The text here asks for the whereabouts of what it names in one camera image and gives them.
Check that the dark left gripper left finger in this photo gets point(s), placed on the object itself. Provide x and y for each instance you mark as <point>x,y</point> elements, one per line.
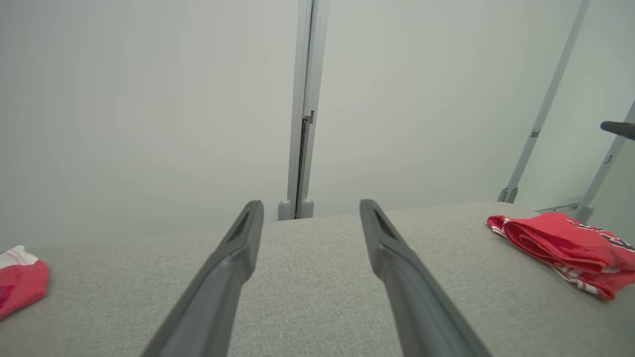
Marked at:
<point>218,297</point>

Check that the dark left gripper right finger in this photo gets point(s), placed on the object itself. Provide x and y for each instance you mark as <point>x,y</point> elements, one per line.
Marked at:
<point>416,307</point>

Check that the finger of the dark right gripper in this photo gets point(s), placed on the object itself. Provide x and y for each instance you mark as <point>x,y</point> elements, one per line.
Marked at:
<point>622,130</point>

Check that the red shirt with white sleeves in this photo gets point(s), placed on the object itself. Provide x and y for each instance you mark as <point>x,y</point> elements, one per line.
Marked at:
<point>560,238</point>

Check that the red shorts with white stripe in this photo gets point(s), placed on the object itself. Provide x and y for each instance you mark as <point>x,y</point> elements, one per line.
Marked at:
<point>22,282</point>

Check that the grey slanted partition post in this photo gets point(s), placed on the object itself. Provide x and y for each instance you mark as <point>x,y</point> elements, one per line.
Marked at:
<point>603,168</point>
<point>545,106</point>

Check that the grey floor rail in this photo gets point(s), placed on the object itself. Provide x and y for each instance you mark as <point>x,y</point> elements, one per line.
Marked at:
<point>558,208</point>

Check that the grey cylindrical post foot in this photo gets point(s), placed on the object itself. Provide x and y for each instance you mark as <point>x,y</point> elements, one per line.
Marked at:
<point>284,210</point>
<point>306,209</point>

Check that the grey vertical partition post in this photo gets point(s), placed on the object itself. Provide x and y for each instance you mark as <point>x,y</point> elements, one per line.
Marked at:
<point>307,74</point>

